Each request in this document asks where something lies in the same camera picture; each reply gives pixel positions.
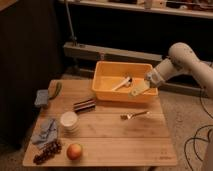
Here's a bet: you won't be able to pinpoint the white round container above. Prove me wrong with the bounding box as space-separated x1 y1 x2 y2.
60 111 78 131

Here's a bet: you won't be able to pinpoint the yellow plastic tray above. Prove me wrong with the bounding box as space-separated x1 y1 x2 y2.
92 61 158 103

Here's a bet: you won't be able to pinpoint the black floor cables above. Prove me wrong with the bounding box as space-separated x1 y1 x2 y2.
183 89 213 171

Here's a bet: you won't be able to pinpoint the white brush in tray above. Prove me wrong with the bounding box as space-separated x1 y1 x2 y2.
112 76 132 91

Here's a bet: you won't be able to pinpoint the dark grape bunch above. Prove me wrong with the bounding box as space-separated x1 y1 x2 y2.
33 140 62 165

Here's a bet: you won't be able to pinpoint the metal lamp pole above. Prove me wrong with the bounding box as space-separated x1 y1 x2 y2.
64 0 77 46

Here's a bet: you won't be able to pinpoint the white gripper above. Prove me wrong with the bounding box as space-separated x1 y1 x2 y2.
129 69 165 97

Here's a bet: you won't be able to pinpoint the blue sponge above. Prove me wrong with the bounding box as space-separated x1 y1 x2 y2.
34 89 49 107

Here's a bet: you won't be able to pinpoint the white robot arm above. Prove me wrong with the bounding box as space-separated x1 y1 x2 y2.
129 42 213 99

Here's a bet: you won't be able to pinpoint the blue crumpled cloth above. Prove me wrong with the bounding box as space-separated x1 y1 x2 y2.
31 118 58 149

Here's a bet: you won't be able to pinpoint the wooden table board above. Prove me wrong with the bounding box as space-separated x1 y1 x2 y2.
21 79 178 167

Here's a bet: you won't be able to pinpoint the low wooden shelf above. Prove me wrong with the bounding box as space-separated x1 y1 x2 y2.
63 41 213 79

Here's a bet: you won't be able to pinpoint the upper shelf with clutter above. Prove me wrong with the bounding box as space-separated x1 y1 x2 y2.
59 0 213 19

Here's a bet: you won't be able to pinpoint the orange apple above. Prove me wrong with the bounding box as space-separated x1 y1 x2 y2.
66 143 83 160

